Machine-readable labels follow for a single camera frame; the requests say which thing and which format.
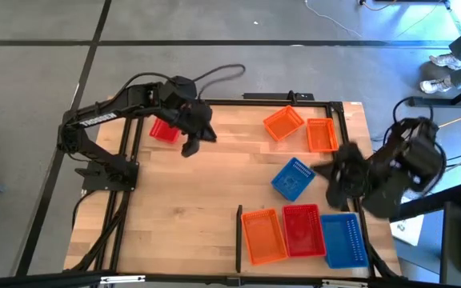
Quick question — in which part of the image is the orange plastic basket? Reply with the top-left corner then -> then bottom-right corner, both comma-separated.
262,104 -> 307,143
240,207 -> 290,267
305,117 -> 340,154

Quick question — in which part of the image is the black aluminium table frame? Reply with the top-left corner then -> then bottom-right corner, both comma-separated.
92,97 -> 403,280

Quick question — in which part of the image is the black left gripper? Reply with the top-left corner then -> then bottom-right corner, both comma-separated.
169,102 -> 218,158

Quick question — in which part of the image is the red plastic basket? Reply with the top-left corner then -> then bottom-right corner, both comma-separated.
281,203 -> 327,258
148,117 -> 182,145

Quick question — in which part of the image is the black diagonal desk bar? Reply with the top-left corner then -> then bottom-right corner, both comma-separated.
388,184 -> 461,223

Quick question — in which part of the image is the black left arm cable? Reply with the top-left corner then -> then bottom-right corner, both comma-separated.
195,62 -> 247,101

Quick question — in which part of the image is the black front crossbar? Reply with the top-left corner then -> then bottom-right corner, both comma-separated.
0,270 -> 461,288

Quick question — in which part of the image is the silver bracket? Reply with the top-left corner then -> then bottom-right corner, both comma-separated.
100,274 -> 146,285
321,278 -> 370,288

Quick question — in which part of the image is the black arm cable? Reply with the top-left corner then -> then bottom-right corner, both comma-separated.
195,62 -> 247,101
391,95 -> 431,125

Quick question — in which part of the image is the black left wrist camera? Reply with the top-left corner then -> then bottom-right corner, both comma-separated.
190,98 -> 214,126

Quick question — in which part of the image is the white floor cable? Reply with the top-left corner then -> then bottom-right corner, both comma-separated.
304,0 -> 364,39

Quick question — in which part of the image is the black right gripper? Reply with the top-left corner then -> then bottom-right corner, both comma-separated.
312,142 -> 371,210

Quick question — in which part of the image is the white printed paper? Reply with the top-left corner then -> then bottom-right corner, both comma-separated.
389,215 -> 427,247

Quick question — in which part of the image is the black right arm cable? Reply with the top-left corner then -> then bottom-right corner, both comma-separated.
391,95 -> 431,125

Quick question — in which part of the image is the yellow extension cable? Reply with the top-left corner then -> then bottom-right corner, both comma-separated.
438,116 -> 461,130

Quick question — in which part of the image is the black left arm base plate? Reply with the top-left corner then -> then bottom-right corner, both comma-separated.
74,159 -> 140,192

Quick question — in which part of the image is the black desk foot bar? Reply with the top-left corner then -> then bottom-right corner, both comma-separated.
408,86 -> 461,108

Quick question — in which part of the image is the blue plastic basket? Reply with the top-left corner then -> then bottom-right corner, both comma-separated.
319,212 -> 371,270
270,156 -> 317,203

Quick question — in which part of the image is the black mounting bar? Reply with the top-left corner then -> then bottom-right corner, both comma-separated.
242,90 -> 315,102

